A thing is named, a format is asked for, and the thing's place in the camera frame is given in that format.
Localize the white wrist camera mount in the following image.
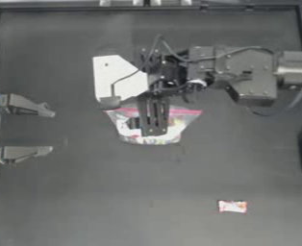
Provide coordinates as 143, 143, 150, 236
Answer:
91, 55, 150, 104

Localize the black table frame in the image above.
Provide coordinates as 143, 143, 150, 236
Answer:
0, 0, 302, 181

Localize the clear bag with pink zip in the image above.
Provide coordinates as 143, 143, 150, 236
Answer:
103, 107, 204, 146

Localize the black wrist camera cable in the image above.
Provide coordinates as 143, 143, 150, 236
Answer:
109, 33, 278, 97

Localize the red white candy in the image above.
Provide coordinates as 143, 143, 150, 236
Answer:
217, 200, 249, 214

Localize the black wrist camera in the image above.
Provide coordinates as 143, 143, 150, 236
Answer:
97, 95, 122, 111

